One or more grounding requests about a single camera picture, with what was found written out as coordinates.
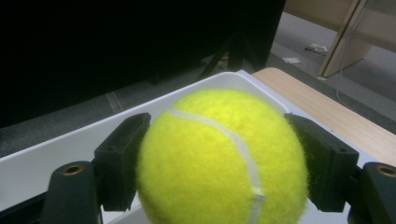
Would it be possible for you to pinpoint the white floor socket box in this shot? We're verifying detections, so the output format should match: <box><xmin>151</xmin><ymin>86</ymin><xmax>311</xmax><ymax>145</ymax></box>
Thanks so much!
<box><xmin>304</xmin><ymin>42</ymin><xmax>329</xmax><ymax>54</ymax></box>

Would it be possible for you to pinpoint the beige wooden desk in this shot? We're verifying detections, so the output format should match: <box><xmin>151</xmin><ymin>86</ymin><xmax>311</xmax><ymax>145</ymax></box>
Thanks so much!
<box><xmin>283</xmin><ymin>0</ymin><xmax>396</xmax><ymax>78</ymax></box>

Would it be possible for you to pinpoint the black stand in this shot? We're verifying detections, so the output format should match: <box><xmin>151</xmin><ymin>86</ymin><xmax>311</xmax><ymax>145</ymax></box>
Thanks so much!
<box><xmin>199</xmin><ymin>32</ymin><xmax>272</xmax><ymax>79</ymax></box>

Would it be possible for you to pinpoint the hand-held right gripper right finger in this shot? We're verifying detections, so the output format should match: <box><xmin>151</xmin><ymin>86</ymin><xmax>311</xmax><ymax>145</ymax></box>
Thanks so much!
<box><xmin>283</xmin><ymin>112</ymin><xmax>361</xmax><ymax>213</ymax></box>

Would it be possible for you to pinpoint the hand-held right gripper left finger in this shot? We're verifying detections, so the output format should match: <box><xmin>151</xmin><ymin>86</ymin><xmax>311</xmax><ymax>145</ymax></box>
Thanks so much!
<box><xmin>92</xmin><ymin>112</ymin><xmax>152</xmax><ymax>213</ymax></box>

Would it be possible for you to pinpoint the light wooden table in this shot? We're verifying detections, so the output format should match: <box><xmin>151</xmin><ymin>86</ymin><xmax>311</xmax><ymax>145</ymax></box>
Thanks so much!
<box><xmin>251</xmin><ymin>66</ymin><xmax>396</xmax><ymax>167</ymax></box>

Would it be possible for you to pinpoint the black curtain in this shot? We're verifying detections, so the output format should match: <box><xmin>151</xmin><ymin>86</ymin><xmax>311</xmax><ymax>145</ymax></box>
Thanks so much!
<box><xmin>0</xmin><ymin>0</ymin><xmax>287</xmax><ymax>129</ymax></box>

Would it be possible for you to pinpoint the yellow tennis ball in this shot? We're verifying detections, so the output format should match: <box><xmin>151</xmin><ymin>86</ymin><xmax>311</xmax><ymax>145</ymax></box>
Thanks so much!
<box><xmin>135</xmin><ymin>88</ymin><xmax>310</xmax><ymax>224</ymax></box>

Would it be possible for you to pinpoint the white cable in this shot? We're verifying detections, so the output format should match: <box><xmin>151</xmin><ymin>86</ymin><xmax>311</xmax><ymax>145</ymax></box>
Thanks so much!
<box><xmin>335</xmin><ymin>52</ymin><xmax>359</xmax><ymax>114</ymax></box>

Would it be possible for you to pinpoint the white plastic bin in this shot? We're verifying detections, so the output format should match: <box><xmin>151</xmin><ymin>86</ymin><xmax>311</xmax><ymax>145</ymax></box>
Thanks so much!
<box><xmin>0</xmin><ymin>71</ymin><xmax>291</xmax><ymax>224</ymax></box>

